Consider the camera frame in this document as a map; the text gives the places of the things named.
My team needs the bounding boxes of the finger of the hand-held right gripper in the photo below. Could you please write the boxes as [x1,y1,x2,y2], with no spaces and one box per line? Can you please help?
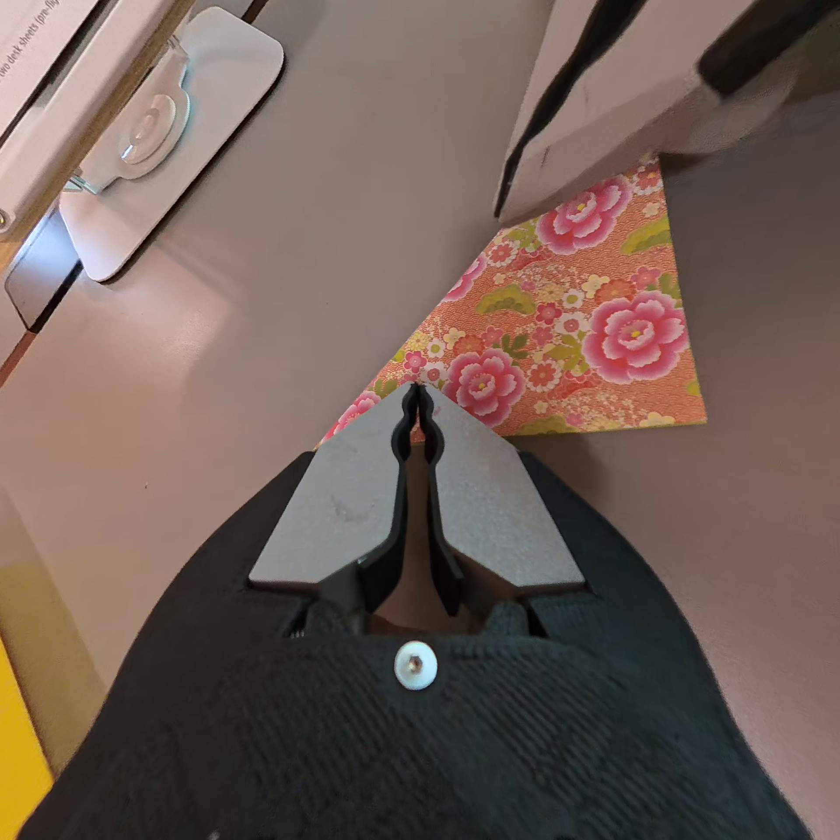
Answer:
[502,0,746,225]
[492,0,610,221]

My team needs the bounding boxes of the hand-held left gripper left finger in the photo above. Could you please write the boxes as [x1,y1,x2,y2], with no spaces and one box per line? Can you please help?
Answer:
[248,382,421,621]

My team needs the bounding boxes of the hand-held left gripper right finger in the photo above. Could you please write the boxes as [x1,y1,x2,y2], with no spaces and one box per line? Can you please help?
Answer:
[413,384,586,618]

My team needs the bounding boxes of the floral origami paper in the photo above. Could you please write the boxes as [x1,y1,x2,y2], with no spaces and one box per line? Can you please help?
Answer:
[315,156,710,450]

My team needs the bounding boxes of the yellow paper sheet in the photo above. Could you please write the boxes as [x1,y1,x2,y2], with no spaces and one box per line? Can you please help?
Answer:
[0,626,55,840]

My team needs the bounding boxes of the clear round plastic knob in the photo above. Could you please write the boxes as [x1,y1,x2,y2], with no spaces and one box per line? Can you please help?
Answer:
[117,92,193,165]

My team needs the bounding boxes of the white clamp bar with screws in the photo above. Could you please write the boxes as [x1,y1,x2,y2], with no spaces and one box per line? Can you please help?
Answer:
[0,0,198,234]

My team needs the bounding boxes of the printed white paper sheet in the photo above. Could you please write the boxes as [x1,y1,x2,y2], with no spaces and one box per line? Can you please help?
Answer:
[0,0,101,114]

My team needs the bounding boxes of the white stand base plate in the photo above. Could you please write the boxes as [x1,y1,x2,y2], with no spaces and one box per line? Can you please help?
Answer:
[59,5,287,284]

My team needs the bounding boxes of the grey cable slot cover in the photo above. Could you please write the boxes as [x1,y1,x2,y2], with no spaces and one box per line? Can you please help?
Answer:
[3,215,84,330]

